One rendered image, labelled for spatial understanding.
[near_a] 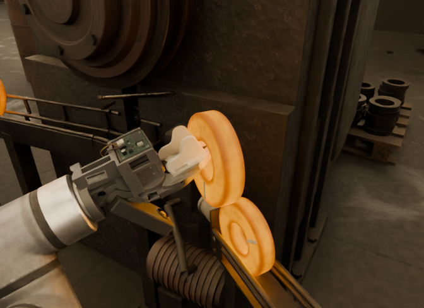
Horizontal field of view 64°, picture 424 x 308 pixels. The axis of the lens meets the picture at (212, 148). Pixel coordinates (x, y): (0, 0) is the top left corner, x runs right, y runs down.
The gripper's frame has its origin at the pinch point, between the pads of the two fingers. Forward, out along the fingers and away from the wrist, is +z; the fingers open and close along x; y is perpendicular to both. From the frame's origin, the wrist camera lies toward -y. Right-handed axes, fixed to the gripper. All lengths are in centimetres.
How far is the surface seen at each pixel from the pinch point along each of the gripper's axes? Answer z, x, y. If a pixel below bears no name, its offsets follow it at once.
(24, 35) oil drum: -50, 336, -31
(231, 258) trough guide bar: -3.5, -1.6, -24.8
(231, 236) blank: -1.0, 2.8, -24.5
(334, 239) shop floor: 55, 41, -112
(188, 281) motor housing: -13.3, 10.0, -39.9
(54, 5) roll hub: -11.6, 43.2, 21.0
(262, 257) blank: 0.6, -7.3, -21.1
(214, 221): -2.3, 7.9, -23.6
